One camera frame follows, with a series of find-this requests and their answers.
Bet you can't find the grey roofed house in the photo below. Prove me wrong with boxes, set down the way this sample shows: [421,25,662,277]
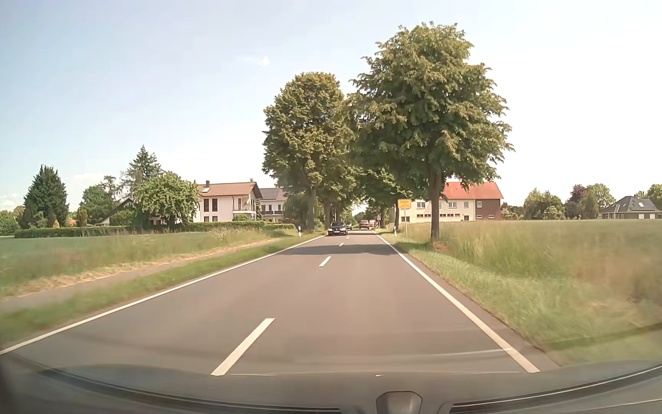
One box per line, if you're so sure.
[257,187,289,224]

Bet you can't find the row of avenue trees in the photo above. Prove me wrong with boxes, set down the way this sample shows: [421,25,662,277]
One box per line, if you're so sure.
[262,72,412,232]

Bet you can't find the yellow place name sign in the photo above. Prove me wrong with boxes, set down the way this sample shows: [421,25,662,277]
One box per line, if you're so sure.
[397,199,412,237]

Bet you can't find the grey asphalt road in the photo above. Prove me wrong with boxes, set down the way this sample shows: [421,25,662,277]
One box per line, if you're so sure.
[0,229,559,377]

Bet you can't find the white house brown roof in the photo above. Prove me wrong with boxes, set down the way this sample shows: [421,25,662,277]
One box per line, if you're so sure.
[194,181,264,224]

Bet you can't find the large roadside tree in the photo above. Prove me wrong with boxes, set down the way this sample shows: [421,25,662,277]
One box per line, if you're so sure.
[349,22,515,242]

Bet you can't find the cream house red roof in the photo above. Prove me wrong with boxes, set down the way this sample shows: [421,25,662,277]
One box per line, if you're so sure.
[398,181,505,224]

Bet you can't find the road markings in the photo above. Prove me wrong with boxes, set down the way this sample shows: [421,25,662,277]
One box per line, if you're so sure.
[0,230,540,377]

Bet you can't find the car's own bonnet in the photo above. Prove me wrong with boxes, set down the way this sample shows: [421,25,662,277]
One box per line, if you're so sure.
[0,350,662,414]

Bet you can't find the grass verge strip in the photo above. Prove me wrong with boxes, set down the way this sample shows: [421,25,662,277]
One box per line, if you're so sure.
[0,232,325,346]

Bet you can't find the group of garden trees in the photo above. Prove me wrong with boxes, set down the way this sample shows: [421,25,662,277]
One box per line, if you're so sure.
[0,145,201,238]

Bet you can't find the long green hedge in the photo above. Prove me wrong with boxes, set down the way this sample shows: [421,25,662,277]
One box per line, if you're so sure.
[14,221,297,239]

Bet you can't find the tall grass field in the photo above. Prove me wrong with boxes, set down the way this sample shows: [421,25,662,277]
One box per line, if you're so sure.
[378,218,662,366]

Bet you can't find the distant group of trees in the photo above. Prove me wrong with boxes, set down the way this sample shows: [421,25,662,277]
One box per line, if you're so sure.
[501,183,662,221]

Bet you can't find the grass field with hedge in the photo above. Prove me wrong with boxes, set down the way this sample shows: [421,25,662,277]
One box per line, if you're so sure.
[0,228,303,300]

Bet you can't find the grey cycle path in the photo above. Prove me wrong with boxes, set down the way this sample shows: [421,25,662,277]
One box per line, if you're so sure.
[0,236,286,316]

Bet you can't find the dark roofed bungalow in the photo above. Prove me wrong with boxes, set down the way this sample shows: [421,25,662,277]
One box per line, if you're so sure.
[599,195,662,220]

